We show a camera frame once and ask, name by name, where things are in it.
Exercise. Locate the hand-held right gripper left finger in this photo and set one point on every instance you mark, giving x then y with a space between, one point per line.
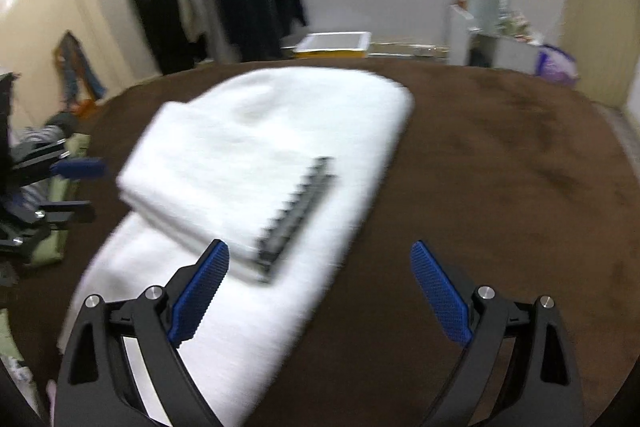
200 292

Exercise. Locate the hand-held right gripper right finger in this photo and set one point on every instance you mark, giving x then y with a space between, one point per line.
440 294

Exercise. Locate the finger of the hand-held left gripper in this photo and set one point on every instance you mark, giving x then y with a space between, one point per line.
80 168
70 212

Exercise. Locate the white fuzzy cardigan black trim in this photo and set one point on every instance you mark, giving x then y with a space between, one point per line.
280 132

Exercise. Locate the grey striped shirt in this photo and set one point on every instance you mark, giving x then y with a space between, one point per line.
32 138

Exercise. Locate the green folded cloth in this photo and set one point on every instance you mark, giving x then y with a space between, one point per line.
55 242

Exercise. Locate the black crumpled garment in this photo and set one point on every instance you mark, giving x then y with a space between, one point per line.
62 122

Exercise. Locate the blue jeans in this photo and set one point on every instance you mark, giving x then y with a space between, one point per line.
75 62

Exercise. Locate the brown plush blanket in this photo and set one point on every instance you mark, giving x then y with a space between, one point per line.
500 182

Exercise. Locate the purple plastic bag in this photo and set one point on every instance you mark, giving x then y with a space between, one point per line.
557 67

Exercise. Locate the white bedside cabinet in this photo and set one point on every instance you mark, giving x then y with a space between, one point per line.
457 37

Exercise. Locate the white foam box yellow sides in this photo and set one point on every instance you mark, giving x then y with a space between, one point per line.
330 42

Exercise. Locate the pile of small trinkets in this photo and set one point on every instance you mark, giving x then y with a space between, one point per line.
515 27

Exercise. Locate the yellow door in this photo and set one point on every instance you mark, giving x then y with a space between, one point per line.
600 7

